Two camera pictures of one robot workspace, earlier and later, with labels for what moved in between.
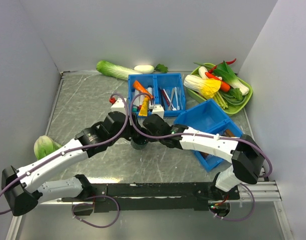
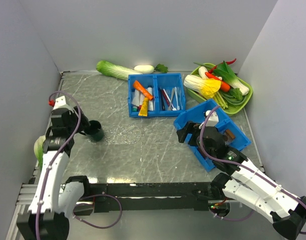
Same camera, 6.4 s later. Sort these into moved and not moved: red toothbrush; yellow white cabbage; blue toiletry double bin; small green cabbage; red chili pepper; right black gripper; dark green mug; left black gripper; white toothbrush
Moved: right black gripper; dark green mug; left black gripper
Not moved: white toothbrush; red toothbrush; blue toiletry double bin; yellow white cabbage; red chili pepper; small green cabbage
